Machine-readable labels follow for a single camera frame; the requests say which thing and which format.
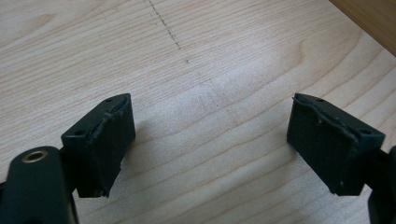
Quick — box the wooden tea box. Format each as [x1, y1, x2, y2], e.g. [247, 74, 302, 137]
[329, 0, 396, 58]

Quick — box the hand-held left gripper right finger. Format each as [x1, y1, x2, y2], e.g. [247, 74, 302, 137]
[286, 92, 387, 197]

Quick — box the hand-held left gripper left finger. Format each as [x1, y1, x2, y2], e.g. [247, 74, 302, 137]
[60, 92, 137, 199]

